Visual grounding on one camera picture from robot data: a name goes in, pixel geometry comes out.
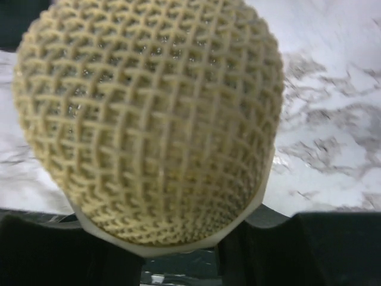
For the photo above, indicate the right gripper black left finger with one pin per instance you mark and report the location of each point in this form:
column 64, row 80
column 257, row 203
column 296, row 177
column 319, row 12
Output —
column 62, row 254

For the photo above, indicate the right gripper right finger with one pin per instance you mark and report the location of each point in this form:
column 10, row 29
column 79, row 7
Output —
column 310, row 248

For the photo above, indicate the yellow microphone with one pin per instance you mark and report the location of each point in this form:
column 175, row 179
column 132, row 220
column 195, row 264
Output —
column 156, row 118

